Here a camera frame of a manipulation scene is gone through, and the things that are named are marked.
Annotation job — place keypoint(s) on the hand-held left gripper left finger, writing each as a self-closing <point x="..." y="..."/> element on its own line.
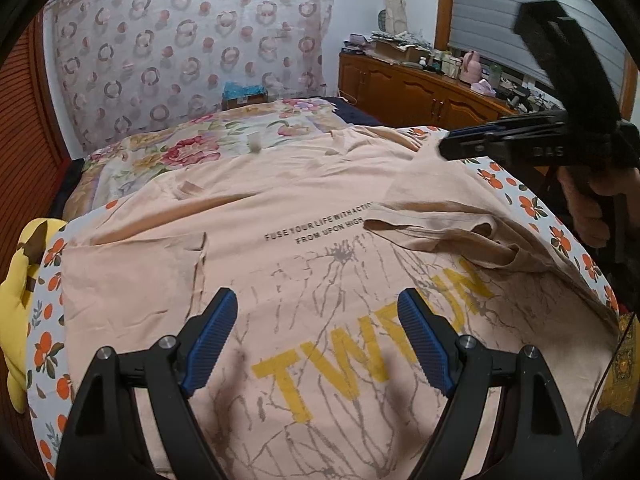
<point x="216" y="337"/>

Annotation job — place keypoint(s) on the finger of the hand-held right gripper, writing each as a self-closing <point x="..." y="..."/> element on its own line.
<point x="470" y="149"/>
<point x="472" y="132"/>

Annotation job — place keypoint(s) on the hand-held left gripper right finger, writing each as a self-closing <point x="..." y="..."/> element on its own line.
<point x="421" y="344"/>

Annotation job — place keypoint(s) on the peach printed t-shirt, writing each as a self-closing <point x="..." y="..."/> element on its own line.
<point x="310" y="210"/>

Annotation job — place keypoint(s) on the person's right hand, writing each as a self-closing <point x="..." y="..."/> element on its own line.
<point x="580" y="210"/>

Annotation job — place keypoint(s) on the pink pouch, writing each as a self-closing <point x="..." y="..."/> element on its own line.
<point x="484" y="87"/>

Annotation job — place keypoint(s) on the pink kettle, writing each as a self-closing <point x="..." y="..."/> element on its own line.
<point x="471" y="66"/>

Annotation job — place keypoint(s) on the wooden cabinet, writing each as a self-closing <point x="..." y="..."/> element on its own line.
<point x="400" y="85"/>

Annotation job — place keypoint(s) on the cardboard box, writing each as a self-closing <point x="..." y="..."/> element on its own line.
<point x="397" y="50"/>

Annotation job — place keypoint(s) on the dark navy sheet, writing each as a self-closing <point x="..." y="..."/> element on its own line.
<point x="357" y="112"/>

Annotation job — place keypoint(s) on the grey window blind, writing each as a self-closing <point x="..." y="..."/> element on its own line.
<point x="495" y="5"/>

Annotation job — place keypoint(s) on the white blanket with orange print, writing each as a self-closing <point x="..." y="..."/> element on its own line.
<point x="46" y="310"/>

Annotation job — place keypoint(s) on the yellow plush toy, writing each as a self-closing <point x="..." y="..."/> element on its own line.
<point x="15" y="310"/>

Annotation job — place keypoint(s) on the floral bedsheet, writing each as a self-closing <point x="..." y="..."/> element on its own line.
<point x="200" y="135"/>

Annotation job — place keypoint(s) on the yellow ornate cloth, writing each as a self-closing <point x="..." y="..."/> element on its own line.
<point x="625" y="360"/>

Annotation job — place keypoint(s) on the dark cloth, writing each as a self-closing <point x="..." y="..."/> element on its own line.
<point x="610" y="450"/>

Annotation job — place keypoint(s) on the box with blue top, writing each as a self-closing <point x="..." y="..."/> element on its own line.
<point x="244" y="94"/>

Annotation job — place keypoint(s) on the brown louvered wooden panel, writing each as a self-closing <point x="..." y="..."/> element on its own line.
<point x="30" y="135"/>

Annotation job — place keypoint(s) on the wooden window frame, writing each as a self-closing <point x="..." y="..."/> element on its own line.
<point x="444" y="0"/>

